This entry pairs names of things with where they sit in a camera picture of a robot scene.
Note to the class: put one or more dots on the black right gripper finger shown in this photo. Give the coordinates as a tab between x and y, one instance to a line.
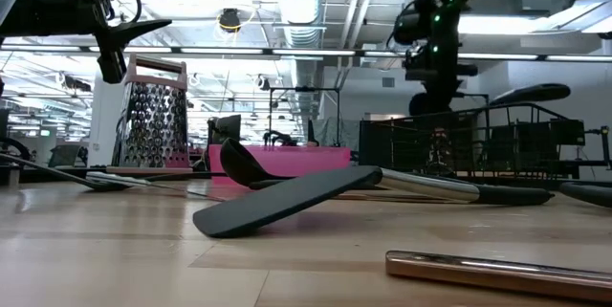
421	103
441	103

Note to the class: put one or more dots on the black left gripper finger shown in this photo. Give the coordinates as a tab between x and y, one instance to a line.
134	32

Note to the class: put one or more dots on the black serving spoon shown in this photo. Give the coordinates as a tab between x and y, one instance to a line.
531	93

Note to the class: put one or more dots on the blue silver knife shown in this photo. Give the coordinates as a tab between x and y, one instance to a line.
119	180

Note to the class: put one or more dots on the black ladle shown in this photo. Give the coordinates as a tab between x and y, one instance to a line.
239	163

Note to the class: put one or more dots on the copper knife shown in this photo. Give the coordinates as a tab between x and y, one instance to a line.
502	276

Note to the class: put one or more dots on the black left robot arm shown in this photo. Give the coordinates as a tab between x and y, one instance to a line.
19	10

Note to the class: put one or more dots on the pink steel box grater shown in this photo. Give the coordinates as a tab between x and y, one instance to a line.
153	120

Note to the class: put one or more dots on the ceiling light strip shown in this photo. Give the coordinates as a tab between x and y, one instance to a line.
311	52

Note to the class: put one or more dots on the black background monitor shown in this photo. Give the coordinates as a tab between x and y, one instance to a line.
225	127

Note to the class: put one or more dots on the pink plastic tray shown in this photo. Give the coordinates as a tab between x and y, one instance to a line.
296	161

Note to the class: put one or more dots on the black background rig frame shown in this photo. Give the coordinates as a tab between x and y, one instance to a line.
306	89

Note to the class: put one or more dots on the silver ventilation duct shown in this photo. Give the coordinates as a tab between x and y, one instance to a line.
301	1

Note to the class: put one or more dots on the black aluminium table frame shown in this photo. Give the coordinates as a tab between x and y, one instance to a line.
28	178

